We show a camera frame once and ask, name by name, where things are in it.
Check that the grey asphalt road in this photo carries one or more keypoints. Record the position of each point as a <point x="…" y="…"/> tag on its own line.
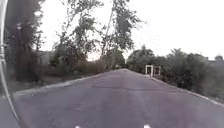
<point x="123" y="100"/>

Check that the row of tall trees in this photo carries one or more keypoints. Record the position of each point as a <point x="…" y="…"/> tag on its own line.
<point x="73" y="50"/>

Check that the dark hedge bushes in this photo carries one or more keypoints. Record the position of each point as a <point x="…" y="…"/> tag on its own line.
<point x="186" y="70"/>

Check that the dark grass verge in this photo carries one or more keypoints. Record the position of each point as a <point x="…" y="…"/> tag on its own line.
<point x="36" y="87"/>

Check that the pale road kerb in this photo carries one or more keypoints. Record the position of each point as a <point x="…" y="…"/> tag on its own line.
<point x="196" y="94"/>

